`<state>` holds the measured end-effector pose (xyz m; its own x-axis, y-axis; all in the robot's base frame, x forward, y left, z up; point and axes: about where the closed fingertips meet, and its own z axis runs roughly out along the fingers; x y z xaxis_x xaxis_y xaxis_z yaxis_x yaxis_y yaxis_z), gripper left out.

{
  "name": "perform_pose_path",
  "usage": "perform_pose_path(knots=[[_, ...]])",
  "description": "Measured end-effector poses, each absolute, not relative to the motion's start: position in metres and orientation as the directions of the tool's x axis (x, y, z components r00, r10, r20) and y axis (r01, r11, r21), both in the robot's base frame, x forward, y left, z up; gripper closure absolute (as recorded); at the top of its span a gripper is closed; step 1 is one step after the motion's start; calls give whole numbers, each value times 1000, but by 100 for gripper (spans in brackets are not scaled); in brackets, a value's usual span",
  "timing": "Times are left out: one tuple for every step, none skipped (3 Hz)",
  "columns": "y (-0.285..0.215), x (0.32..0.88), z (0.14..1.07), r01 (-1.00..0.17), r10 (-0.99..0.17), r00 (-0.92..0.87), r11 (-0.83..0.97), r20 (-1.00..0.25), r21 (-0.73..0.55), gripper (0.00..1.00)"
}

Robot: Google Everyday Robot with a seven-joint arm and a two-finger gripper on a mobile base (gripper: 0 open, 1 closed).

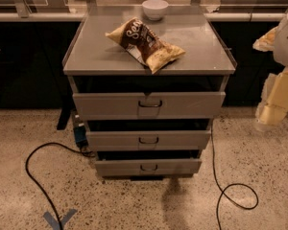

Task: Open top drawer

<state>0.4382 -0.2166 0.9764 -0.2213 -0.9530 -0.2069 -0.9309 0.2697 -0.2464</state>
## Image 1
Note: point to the grey drawer cabinet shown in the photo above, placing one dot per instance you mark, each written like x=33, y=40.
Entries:
x=96, y=64

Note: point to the grey top drawer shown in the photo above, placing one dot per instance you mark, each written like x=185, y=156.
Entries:
x=156, y=105

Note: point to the grey bottom drawer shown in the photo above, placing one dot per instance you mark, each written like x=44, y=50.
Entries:
x=147, y=167

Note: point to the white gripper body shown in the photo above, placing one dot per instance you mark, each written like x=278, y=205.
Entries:
x=287, y=47

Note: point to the blue power box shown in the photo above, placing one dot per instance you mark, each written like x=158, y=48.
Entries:
x=79, y=135

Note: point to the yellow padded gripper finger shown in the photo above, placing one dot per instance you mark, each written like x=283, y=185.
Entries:
x=266, y=42
x=273, y=107

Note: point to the grey drawer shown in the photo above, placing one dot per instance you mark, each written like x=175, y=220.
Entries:
x=147, y=167
x=156, y=105
x=148, y=140

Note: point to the blue tape floor mark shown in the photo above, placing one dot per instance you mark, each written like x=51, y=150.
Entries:
x=59, y=223

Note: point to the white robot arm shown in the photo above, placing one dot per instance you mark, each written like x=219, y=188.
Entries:
x=280, y=52

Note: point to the white bowl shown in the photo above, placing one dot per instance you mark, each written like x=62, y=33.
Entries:
x=155, y=9

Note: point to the grey middle drawer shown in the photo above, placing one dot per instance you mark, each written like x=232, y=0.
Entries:
x=148, y=140

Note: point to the brown yellow chip bag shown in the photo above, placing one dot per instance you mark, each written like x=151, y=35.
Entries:
x=144, y=45

